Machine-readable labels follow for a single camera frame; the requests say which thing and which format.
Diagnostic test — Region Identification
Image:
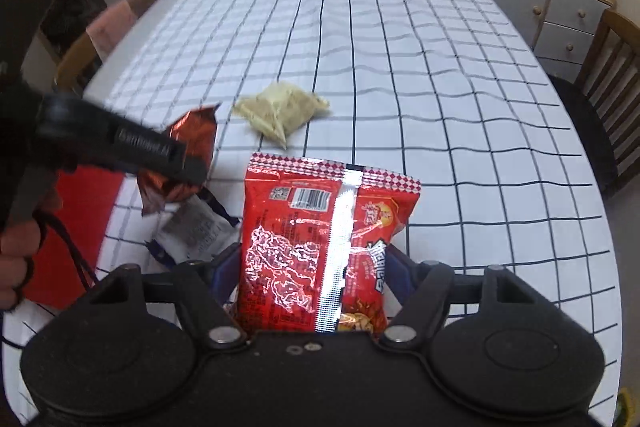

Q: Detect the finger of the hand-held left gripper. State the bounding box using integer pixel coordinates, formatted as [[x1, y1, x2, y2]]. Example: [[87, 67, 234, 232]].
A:
[[35, 93, 208, 186]]

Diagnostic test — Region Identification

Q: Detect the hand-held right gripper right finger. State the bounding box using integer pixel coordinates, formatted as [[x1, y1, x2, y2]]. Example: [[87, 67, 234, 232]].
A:
[[381, 245, 552, 349]]

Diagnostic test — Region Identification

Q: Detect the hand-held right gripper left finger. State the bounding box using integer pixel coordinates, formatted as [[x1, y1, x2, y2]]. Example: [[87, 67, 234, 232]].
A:
[[75, 243, 249, 349]]

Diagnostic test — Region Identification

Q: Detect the copper foil snack packet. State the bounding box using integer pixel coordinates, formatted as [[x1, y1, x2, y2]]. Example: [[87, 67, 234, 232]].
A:
[[137, 103, 222, 218]]

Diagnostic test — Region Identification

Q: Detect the red snack packet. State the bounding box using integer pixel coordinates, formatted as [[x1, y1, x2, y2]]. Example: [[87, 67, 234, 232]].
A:
[[234, 152, 422, 336]]

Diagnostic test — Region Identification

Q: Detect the white cardboard box red outside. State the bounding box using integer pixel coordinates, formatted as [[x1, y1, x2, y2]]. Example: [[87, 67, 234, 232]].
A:
[[22, 169, 126, 311]]

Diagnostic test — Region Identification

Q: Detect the person's left hand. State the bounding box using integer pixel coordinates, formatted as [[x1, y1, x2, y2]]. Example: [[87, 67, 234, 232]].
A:
[[0, 188, 64, 311]]

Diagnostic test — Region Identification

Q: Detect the white blue snack packet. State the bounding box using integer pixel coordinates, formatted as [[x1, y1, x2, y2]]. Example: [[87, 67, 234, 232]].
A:
[[150, 194, 241, 266]]

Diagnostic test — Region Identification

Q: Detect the pink towel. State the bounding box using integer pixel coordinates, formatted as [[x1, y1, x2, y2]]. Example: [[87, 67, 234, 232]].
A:
[[86, 1, 139, 60]]

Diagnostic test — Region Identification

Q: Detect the beige snack packet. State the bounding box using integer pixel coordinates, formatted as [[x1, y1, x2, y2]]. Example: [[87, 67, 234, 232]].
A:
[[232, 82, 331, 152]]

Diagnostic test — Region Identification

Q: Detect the white checked tablecloth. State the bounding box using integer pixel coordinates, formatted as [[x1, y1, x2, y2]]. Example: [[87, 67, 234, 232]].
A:
[[0, 0, 619, 427]]

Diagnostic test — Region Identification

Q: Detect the wooden slatted chair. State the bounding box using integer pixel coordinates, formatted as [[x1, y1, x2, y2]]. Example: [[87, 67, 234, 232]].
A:
[[547, 9, 640, 198]]

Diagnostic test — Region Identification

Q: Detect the black wrist strap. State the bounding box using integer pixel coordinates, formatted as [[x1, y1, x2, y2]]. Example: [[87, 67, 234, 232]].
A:
[[0, 209, 101, 350]]

